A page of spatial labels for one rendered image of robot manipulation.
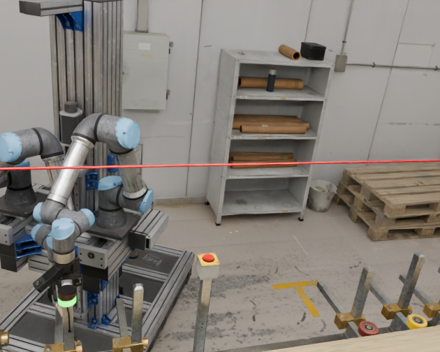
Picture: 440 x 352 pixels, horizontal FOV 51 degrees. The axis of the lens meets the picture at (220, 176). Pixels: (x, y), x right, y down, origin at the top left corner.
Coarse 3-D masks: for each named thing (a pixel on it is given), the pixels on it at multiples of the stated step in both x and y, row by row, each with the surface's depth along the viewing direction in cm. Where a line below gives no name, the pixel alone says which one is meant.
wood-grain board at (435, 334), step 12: (372, 336) 194; (384, 336) 194; (396, 336) 195; (408, 336) 196; (420, 336) 197; (432, 336) 197; (288, 348) 183; (300, 348) 183; (312, 348) 184; (324, 348) 185; (336, 348) 185; (348, 348) 186; (360, 348) 187; (372, 348) 187; (384, 348) 188; (396, 348) 189; (408, 348) 189; (420, 348) 190; (432, 348) 191
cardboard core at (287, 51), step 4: (280, 48) 415; (284, 48) 408; (288, 48) 403; (292, 48) 402; (280, 52) 418; (284, 52) 407; (288, 52) 399; (292, 52) 393; (296, 52) 400; (288, 56) 400; (292, 56) 393; (296, 56) 400; (300, 56) 395; (296, 60) 395
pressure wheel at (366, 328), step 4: (360, 324) 198; (364, 324) 199; (368, 324) 199; (372, 324) 199; (360, 328) 197; (364, 328) 196; (368, 328) 197; (372, 328) 197; (376, 328) 197; (360, 332) 197; (364, 332) 195; (368, 332) 194; (372, 332) 195; (376, 332) 195; (364, 336) 196
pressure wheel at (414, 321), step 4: (412, 316) 207; (416, 316) 207; (420, 316) 207; (408, 320) 206; (412, 320) 204; (416, 320) 205; (420, 320) 206; (424, 320) 205; (408, 324) 205; (412, 324) 203; (416, 324) 202; (420, 324) 203; (424, 324) 203; (412, 328) 203; (416, 328) 202
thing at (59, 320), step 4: (56, 308) 195; (56, 312) 192; (56, 316) 190; (60, 316) 190; (56, 320) 188; (60, 320) 189; (56, 324) 186; (60, 324) 187; (56, 328) 184; (60, 328) 185; (56, 332) 182; (60, 332) 183; (56, 336) 181; (60, 336) 181; (56, 340) 179; (60, 340) 179
